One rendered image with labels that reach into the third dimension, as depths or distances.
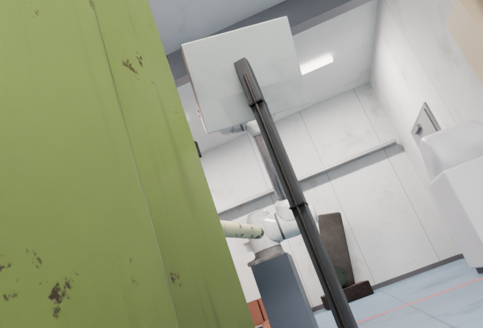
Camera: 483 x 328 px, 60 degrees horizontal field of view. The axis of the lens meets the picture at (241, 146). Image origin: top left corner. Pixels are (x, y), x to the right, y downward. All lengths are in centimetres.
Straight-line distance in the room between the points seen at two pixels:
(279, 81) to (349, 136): 747
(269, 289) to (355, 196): 636
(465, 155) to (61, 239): 415
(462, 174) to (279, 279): 247
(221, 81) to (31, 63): 87
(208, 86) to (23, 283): 101
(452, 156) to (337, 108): 490
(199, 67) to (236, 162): 766
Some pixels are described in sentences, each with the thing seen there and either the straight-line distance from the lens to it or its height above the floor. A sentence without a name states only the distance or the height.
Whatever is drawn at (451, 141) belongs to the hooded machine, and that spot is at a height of 118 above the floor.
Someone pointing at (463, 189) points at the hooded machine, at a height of 73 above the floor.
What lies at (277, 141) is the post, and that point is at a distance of 118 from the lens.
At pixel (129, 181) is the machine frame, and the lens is 53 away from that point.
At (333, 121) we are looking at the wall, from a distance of 888.
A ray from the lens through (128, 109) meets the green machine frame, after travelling 84.
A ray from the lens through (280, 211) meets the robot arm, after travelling 228.
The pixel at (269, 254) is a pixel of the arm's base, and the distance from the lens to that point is 227.
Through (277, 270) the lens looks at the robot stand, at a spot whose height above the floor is 53.
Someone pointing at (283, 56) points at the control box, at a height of 106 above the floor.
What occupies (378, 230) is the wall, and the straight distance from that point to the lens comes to 842.
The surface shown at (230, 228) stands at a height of 61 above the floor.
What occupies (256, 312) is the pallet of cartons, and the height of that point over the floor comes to 34.
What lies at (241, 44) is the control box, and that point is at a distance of 132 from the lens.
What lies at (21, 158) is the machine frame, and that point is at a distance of 42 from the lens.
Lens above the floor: 40
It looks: 20 degrees up
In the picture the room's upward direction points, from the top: 20 degrees counter-clockwise
